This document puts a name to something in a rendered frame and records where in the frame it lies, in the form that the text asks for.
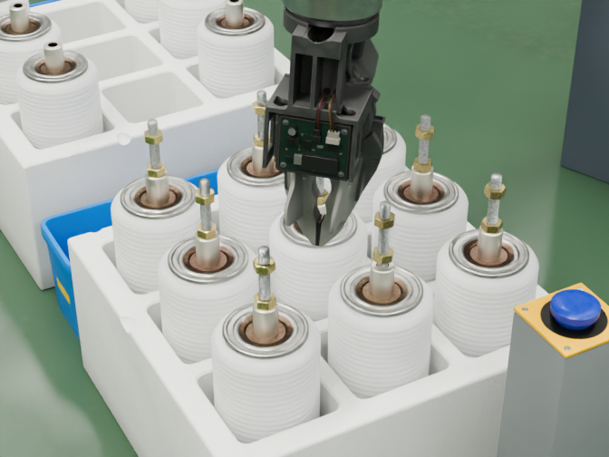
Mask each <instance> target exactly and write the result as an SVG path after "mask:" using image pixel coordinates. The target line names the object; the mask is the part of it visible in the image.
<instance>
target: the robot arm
mask: <svg viewBox="0 0 609 457"><path fill-rule="evenodd" d="M281 2H282V3H283V5H284V19H283V25H284V28H285V29H286V31H287V32H289V33H290V34H292V39H291V55H290V72H289V73H285V75H284V77H283V78H282V80H281V82H280V83H279V84H278V86H277V87H276V89H275V91H274V93H273V94H272V96H271V98H270V99H269V101H268V102H267V104H266V106H265V126H264V145H263V165H262V168H265V169H266V167H267V165H268V164H269V162H270V161H271V159H272V157H273V156H275V167H276V168H277V169H278V170H282V171H283V173H284V179H285V194H286V196H287V199H286V203H285V212H284V220H285V224H286V225H287V226H291V225H292V224H294V223H295V222H297V224H298V226H299V228H300V229H301V230H302V232H303V233H304V235H305V236H306V237H307V239H308V240H309V241H310V243H311V244H312V245H315V246H320V247H323V246H324V245H325V244H326V243H327V242H329V241H330V240H331V239H332V238H334V237H335V236H336V235H337V233H338V232H339V231H340V230H341V228H342V227H343V225H344V223H345V222H346V220H347V219H348V218H349V216H350V215H351V213H352V211H353V209H354V207H355V206H356V204H357V202H358V200H359V198H360V197H361V195H362V193H363V191H364V189H365V187H366V186H367V184H368V183H369V181H370V180H371V178H372V176H373V175H374V173H375V172H376V171H377V169H378V166H379V164H380V161H381V159H382V154H383V149H384V136H383V124H384V122H385V120H386V118H385V117H384V116H379V115H376V102H378V100H379V97H380V95H381V94H380V93H379V92H378V91H377V90H376V89H375V88H374V87H373V86H372V85H371V81H372V79H373V78H374V75H375V71H376V66H377V63H378V58H379V55H378V53H377V51H376V49H375V47H374V45H373V43H372V40H371V38H372V37H374V36H375V35H376V34H377V32H378V27H379V18H380V10H381V9H382V0H281ZM269 122H270V137H269V139H270V140H269V145H268V136H269ZM316 177H322V178H327V179H329V180H330V182H331V191H330V193H329V195H328V197H327V199H326V201H325V206H326V214H325V215H323V218H322V214H320V211H319V208H318V206H317V200H318V197H319V195H320V190H319V189H318V187H317V184H316Z"/></svg>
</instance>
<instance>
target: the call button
mask: <svg viewBox="0 0 609 457"><path fill-rule="evenodd" d="M550 312H551V314H552V316H553V317H554V318H555V320H556V322H557V323H558V324H559V325H561V326H563V327H566V328H569V329H574V330H580V329H586V328H588V327H589V326H591V325H592V324H593V323H595V322H596V321H597V320H598V319H599V317H600V314H601V304H600V302H599V300H598V299H597V298H596V297H595V296H593V295H591V294H589V293H587V292H585V291H583V290H578V289H567V290H562V291H560V292H557V293H556V294H554V295H553V297H552V298H551V303H550Z"/></svg>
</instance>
